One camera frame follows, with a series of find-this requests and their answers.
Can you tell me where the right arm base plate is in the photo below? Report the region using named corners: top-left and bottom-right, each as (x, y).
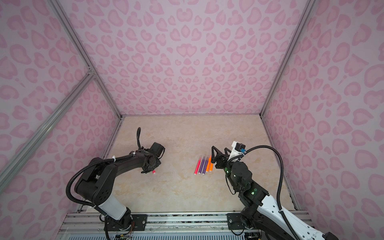
top-left (226, 212), bottom-right (270, 231)

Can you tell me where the purple marker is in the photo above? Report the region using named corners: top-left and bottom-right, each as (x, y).
top-left (198, 156), bottom-right (206, 174)
top-left (202, 157), bottom-right (209, 175)

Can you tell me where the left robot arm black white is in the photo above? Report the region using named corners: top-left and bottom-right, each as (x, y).
top-left (66, 143), bottom-right (165, 231)

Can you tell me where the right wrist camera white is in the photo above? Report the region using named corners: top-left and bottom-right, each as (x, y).
top-left (229, 141), bottom-right (246, 161)

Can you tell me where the diagonal aluminium frame bar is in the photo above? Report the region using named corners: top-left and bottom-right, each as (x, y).
top-left (1, 71), bottom-right (95, 193)

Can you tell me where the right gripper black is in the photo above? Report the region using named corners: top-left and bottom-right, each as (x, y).
top-left (210, 146), bottom-right (242, 192)

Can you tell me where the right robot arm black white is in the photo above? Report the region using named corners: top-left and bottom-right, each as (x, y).
top-left (211, 142), bottom-right (337, 240)

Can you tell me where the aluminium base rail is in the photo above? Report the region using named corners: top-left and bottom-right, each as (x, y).
top-left (56, 211), bottom-right (265, 240)

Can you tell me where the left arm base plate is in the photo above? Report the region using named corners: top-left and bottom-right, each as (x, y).
top-left (104, 214), bottom-right (148, 232)

